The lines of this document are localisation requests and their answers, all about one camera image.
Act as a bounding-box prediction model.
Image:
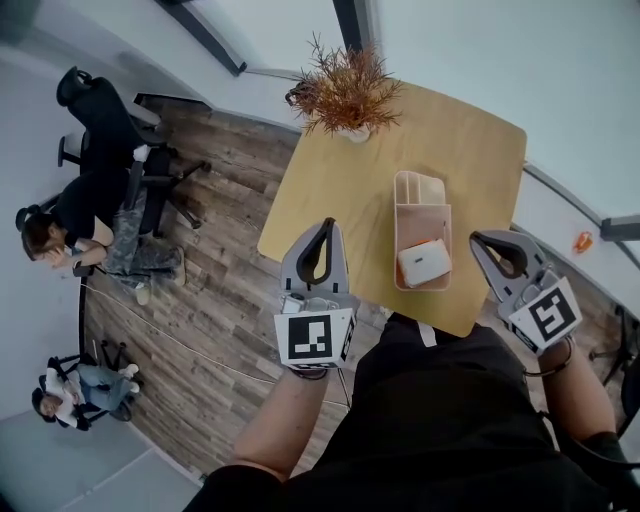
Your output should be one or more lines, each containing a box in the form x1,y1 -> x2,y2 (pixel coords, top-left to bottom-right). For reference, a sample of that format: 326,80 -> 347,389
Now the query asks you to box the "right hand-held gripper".
469,230 -> 584,357

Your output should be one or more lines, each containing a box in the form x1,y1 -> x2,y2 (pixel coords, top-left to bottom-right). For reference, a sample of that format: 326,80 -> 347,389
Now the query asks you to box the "beige desk organizer tray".
392,169 -> 454,293

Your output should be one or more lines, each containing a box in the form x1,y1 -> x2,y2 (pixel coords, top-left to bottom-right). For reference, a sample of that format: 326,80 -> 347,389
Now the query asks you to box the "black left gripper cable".
319,371 -> 352,410

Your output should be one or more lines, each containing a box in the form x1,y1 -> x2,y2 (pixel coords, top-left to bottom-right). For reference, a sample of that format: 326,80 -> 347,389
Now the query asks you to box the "person's right forearm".
541,339 -> 618,442

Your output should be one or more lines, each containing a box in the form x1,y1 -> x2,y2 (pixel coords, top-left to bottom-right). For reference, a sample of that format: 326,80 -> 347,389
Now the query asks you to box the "black high-back office chair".
55,65 -> 213,237

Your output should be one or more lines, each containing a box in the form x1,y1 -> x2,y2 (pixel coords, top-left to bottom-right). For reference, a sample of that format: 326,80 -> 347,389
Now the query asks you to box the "white and orange box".
396,237 -> 453,290

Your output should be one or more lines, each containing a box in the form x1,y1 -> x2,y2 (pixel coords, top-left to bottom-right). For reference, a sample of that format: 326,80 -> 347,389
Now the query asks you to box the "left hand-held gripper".
273,217 -> 362,374

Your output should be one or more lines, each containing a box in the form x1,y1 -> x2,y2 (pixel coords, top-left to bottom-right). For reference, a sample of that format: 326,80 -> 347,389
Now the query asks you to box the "person's black shirt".
182,311 -> 640,512

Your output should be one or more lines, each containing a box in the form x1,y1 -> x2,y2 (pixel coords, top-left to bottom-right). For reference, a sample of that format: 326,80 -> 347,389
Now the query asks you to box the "black window frame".
154,0 -> 382,78

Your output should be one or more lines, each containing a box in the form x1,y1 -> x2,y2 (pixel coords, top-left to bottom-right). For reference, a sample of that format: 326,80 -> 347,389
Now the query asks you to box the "thin right gripper cable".
523,336 -> 575,378

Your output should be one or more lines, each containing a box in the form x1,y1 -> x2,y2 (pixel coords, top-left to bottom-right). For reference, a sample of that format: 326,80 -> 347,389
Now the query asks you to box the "person's left forearm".
233,367 -> 332,482

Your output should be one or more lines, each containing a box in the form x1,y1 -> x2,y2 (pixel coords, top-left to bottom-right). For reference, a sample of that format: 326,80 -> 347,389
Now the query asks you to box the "light wooden square table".
256,78 -> 529,339

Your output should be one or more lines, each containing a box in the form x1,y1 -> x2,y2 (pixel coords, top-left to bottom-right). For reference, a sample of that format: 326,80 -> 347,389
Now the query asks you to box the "long white cable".
79,281 -> 277,387

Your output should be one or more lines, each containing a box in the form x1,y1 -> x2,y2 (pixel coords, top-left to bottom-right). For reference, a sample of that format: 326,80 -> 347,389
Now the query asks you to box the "orange plant in white pot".
285,31 -> 404,145

